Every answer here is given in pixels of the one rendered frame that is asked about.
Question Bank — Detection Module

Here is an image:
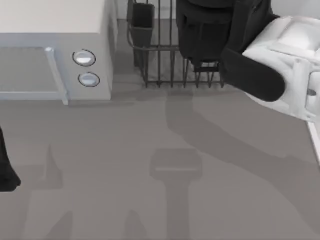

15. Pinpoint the pale blue microwave door handle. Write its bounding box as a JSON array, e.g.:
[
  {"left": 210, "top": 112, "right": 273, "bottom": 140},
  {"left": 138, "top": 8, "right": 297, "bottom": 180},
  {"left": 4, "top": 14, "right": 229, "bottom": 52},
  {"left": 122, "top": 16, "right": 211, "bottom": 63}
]
[{"left": 44, "top": 46, "right": 70, "bottom": 106}]

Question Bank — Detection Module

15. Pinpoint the glass microwave door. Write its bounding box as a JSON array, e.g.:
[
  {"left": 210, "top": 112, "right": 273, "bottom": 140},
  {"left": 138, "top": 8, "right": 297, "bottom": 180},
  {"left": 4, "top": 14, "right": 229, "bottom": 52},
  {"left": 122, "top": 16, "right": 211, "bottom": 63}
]
[{"left": 0, "top": 46, "right": 70, "bottom": 106}]

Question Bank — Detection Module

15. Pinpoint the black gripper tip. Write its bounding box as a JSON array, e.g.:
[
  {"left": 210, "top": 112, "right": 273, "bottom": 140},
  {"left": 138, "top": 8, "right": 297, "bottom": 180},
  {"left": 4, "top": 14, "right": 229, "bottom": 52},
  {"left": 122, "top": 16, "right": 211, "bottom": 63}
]
[{"left": 0, "top": 126, "right": 22, "bottom": 194}]

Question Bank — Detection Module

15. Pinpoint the dark grey cutlery holder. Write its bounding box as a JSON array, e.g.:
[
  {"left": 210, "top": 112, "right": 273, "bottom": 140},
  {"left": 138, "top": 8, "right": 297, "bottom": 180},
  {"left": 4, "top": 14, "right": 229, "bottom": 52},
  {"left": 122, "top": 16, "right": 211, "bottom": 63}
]
[{"left": 126, "top": 0, "right": 156, "bottom": 49}]

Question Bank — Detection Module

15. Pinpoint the small round microwave knob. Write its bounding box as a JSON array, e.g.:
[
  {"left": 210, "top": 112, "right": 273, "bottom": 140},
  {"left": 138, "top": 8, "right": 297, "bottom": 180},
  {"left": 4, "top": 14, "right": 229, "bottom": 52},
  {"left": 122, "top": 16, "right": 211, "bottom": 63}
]
[{"left": 77, "top": 71, "right": 102, "bottom": 89}]

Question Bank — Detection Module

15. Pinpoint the dark wire dish rack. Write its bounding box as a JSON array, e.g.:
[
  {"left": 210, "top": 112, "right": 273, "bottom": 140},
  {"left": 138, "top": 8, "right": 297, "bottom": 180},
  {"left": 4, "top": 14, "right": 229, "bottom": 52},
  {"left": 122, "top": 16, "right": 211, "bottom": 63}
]
[{"left": 126, "top": 0, "right": 226, "bottom": 89}]

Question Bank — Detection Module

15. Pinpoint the pale microwave oven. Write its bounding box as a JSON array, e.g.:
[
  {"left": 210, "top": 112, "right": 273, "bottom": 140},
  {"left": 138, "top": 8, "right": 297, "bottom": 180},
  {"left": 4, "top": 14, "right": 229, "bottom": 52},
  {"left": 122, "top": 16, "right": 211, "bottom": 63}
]
[{"left": 0, "top": 0, "right": 119, "bottom": 106}]

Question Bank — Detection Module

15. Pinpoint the large round microwave knob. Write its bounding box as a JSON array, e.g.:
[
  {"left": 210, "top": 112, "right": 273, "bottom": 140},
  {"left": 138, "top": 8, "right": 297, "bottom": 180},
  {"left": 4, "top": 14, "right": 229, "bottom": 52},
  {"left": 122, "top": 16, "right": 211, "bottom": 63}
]
[{"left": 71, "top": 48, "right": 97, "bottom": 68}]

